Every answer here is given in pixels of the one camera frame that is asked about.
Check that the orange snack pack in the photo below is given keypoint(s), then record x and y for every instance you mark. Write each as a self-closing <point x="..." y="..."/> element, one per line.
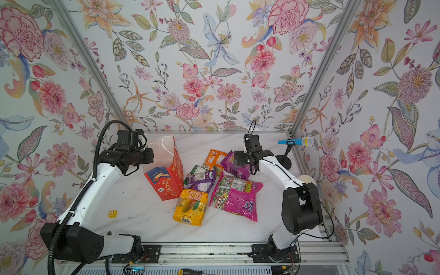
<point x="214" y="157"/>

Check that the magenta grape snack bag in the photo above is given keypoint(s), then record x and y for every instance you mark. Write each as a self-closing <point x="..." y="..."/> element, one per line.
<point x="230" y="167"/>

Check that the blue microphone on stand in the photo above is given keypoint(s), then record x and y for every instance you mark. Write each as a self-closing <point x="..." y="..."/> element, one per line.
<point x="290" y="143"/>

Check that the large pink candy bag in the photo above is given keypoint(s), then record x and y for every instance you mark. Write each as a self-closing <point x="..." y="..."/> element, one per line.
<point x="237" y="196"/>

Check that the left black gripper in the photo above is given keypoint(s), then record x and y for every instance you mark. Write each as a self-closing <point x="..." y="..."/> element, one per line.
<point x="150" y="156"/>

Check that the red white paper bag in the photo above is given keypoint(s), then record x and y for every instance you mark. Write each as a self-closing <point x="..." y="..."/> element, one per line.
<point x="165" y="174"/>

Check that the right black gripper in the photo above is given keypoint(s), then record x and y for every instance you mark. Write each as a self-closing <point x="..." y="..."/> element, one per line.
<point x="240" y="157"/>

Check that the green snack pack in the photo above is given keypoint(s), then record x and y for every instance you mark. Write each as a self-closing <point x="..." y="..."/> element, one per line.
<point x="198" y="169"/>

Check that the small yellow square tag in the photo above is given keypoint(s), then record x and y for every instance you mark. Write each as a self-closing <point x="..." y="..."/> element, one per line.
<point x="113" y="214"/>

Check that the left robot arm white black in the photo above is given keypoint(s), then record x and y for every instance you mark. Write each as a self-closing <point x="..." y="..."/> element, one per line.
<point x="71" y="237"/>

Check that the purple white snack pack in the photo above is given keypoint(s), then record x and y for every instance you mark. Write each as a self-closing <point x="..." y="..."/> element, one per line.
<point x="202" y="182"/>

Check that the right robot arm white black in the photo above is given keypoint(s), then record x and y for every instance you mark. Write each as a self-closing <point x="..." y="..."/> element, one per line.
<point x="301" y="208"/>

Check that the yellow black screwdriver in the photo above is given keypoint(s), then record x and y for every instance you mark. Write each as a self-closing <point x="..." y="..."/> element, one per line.
<point x="193" y="272"/>

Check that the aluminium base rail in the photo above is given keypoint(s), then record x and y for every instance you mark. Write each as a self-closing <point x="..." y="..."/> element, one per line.
<point x="181" y="254"/>

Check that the yellow snack bag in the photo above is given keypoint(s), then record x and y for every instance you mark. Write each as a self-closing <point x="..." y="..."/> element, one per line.
<point x="191" y="206"/>

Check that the green paper cup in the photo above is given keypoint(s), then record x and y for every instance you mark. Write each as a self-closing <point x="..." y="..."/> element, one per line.
<point x="307" y="179"/>

